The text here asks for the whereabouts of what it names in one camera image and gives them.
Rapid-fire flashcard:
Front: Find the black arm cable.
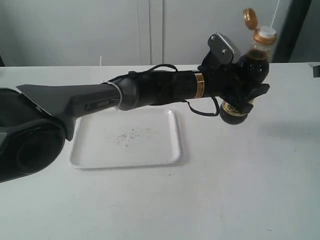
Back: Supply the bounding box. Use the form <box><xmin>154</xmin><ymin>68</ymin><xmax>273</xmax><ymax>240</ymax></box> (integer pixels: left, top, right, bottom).
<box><xmin>139</xmin><ymin>64</ymin><xmax>222</xmax><ymax>117</ymax></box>

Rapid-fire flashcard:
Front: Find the soy sauce bottle gold cap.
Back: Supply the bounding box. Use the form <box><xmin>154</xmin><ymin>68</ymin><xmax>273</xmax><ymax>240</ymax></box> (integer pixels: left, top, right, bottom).
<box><xmin>219</xmin><ymin>8</ymin><xmax>278</xmax><ymax>125</ymax></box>

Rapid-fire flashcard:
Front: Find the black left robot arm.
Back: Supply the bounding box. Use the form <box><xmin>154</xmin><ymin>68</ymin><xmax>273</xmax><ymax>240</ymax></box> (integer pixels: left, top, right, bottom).
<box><xmin>0</xmin><ymin>53</ymin><xmax>270</xmax><ymax>182</ymax></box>

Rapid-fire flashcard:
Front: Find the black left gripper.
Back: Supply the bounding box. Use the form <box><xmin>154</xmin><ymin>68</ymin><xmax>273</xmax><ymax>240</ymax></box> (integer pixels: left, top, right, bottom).
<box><xmin>197</xmin><ymin>51</ymin><xmax>270</xmax><ymax>112</ymax></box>

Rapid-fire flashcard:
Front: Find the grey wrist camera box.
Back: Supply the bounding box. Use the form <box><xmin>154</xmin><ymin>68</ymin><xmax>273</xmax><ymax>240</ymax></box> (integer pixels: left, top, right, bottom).
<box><xmin>207</xmin><ymin>32</ymin><xmax>241</xmax><ymax>69</ymax></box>

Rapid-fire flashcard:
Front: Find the white plastic tray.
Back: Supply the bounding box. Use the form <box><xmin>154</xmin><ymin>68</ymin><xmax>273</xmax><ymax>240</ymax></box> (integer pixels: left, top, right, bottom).
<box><xmin>68</xmin><ymin>107</ymin><xmax>183</xmax><ymax>170</ymax></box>

